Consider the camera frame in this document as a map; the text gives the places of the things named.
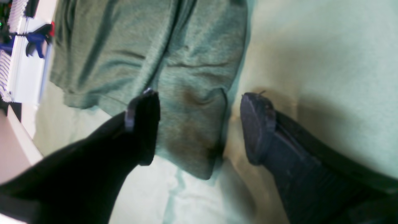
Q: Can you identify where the light green table cloth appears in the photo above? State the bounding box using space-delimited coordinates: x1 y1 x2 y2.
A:
34 0 397 224

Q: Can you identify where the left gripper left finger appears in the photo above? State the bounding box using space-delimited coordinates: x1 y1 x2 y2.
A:
0 88 160 224

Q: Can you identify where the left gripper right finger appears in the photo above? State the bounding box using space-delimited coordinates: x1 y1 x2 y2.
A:
240 93 398 224

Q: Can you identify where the green T-shirt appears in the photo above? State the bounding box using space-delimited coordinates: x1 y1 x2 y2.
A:
50 0 248 180

